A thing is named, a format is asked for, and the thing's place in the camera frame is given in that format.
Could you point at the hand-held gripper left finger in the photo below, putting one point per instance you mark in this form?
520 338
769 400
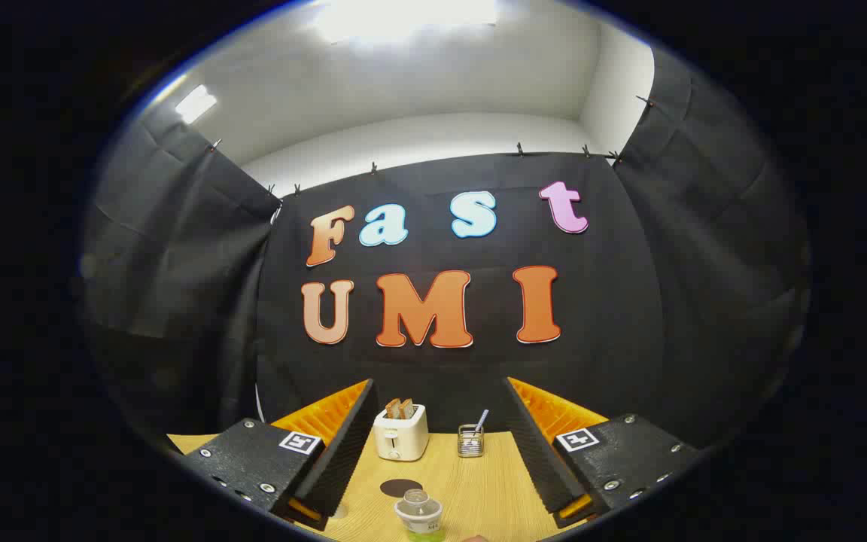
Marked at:
347 452

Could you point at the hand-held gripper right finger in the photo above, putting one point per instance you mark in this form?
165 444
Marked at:
535 452

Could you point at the dark round coaster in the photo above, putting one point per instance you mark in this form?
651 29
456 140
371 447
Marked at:
396 487

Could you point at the clear juice bottle green label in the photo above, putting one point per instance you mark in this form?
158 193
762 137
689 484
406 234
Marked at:
418 516

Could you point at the white toaster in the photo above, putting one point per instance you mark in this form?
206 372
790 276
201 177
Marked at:
401 436

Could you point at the toast slice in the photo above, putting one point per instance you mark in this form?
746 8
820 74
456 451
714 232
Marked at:
407 408
392 409

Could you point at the metal spoon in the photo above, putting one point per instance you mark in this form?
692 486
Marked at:
482 420

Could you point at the wooden table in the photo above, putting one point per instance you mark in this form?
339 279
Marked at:
479 489

